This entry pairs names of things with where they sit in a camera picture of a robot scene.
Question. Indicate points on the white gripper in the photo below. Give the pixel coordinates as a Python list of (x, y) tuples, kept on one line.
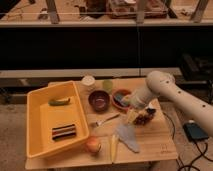
[(129, 99)]

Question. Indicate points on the metal fork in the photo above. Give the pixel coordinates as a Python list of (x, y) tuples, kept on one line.
[(99, 123)]

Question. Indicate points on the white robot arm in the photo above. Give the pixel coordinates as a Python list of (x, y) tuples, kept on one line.
[(163, 84)]

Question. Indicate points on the green plastic cup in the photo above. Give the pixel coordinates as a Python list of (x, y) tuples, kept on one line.
[(107, 86)]

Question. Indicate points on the white cup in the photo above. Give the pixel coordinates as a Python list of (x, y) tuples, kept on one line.
[(88, 82)]

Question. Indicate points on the blue sponge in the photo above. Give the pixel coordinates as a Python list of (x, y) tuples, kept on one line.
[(122, 99)]

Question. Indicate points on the orange clay bowl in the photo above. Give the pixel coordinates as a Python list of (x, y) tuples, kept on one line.
[(117, 104)]

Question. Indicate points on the purple grapes toy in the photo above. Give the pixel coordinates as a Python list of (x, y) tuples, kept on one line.
[(145, 116)]

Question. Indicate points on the grey cloth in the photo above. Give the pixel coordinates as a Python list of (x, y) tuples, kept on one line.
[(127, 136)]

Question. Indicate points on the dark purple bowl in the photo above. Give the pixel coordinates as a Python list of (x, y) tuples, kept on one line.
[(99, 100)]

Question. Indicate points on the wooden table board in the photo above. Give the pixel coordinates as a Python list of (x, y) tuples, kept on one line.
[(154, 140)]

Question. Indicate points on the red yellow apple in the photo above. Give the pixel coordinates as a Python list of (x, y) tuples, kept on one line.
[(93, 145)]

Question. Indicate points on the black device on floor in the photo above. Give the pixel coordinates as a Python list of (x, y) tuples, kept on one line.
[(194, 132)]

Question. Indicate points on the striped black block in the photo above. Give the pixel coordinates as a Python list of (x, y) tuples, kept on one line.
[(64, 131)]

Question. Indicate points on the yellow plastic bin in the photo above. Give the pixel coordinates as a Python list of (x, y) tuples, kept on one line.
[(41, 118)]

